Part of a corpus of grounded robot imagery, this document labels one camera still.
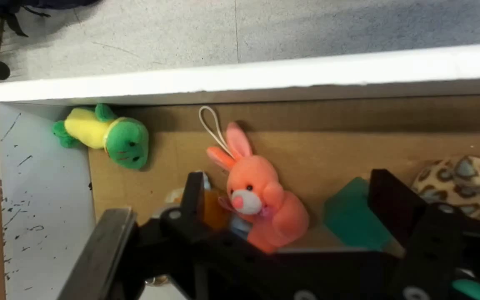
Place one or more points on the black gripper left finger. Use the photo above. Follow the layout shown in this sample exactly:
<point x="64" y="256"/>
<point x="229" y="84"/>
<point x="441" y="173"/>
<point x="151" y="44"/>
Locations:
<point x="94" y="273"/>

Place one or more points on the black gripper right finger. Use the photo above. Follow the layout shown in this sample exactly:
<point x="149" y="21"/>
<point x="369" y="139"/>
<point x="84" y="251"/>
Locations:
<point x="399" y="209"/>

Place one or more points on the teal plastic cup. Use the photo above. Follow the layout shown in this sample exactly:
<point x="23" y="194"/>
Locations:
<point x="349" y="218"/>

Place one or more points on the teal plastic toy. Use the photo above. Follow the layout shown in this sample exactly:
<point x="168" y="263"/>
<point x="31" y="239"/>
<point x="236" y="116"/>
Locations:
<point x="468" y="288"/>

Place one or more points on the green yellow plush turtle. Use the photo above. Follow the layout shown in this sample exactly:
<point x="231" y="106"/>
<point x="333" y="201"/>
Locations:
<point x="124" y="139"/>

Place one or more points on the brown blue plush keychain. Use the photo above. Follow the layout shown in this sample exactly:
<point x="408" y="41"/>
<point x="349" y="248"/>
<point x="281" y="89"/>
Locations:
<point x="201" y="208"/>

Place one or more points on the leopard print plush toy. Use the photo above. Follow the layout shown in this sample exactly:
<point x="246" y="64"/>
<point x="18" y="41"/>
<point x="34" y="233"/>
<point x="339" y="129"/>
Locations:
<point x="454" y="181"/>

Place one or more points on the pink orange plush bunny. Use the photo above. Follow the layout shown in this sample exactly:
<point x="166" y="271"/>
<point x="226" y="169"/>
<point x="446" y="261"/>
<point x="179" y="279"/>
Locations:
<point x="278" y="218"/>

